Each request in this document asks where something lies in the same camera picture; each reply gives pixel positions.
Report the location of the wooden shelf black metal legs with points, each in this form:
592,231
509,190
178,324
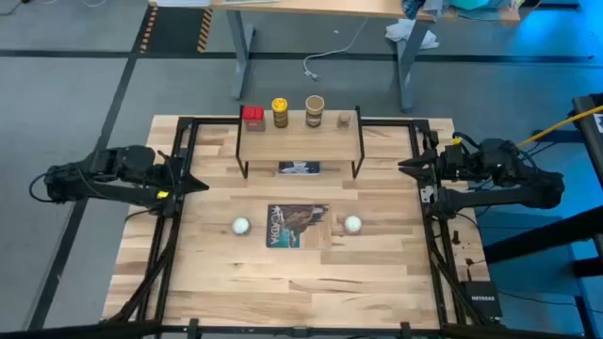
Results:
301,141

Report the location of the wooden desk grey legs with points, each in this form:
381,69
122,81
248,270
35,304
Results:
330,7

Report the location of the gold-lidded furikake seasoning jar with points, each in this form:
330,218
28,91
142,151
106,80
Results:
314,106

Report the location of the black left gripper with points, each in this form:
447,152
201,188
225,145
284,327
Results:
169,181

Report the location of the black metal table frame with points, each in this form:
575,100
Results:
330,333

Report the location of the maroon patterned round tin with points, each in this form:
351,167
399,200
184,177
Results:
240,226

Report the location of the pink patterned round tin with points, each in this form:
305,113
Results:
353,224

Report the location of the black Netgear network switch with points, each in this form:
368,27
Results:
481,299

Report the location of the white cloth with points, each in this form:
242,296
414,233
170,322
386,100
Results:
400,30

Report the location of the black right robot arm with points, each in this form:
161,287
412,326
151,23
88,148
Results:
518,195

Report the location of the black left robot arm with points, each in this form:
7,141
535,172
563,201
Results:
113,162

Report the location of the teal cloth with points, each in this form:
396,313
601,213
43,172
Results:
471,4

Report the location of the red smoked paprika tin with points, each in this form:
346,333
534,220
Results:
253,115

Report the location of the small cork-topped glass jar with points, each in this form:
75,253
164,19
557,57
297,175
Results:
344,117

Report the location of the black metal beam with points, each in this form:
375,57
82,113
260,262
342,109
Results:
542,237

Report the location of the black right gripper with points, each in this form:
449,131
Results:
450,162

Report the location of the yellow-lidded dark spice jar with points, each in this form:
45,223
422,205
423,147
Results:
280,106

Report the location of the black hazard-striped floor mat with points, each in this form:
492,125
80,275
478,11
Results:
174,28

